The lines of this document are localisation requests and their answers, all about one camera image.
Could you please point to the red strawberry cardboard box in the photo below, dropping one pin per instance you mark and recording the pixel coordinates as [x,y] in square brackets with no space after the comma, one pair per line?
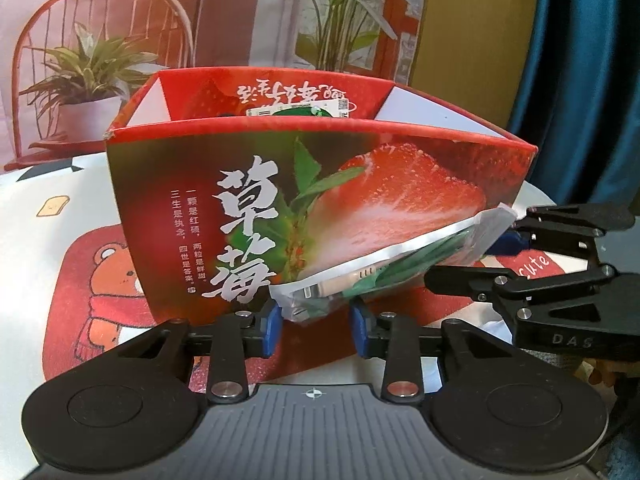
[200,185]

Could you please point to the person's right hand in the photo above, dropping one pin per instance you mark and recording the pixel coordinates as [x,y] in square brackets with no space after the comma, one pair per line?
[602,372]

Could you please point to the green packaged item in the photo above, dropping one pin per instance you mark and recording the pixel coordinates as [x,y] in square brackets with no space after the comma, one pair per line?
[305,111]

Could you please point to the wooden wall panel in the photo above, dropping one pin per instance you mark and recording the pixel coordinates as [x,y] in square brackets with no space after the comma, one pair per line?
[475,35]

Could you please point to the teal curtain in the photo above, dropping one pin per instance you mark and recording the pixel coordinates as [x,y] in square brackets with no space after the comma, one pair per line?
[590,60]

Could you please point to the clear packet with green cloth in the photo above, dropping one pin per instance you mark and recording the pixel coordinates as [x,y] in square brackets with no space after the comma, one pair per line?
[400,265]

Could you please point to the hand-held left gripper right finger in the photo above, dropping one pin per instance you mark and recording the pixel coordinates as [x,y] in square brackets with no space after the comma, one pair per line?
[359,331]

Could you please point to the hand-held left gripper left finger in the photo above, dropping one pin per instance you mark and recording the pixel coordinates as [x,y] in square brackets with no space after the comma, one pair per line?
[274,330]

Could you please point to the wall poster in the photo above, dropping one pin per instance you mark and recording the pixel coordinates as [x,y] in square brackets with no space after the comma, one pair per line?
[100,10]

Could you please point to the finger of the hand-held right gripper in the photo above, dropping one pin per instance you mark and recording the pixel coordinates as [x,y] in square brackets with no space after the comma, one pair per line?
[575,220]
[475,282]

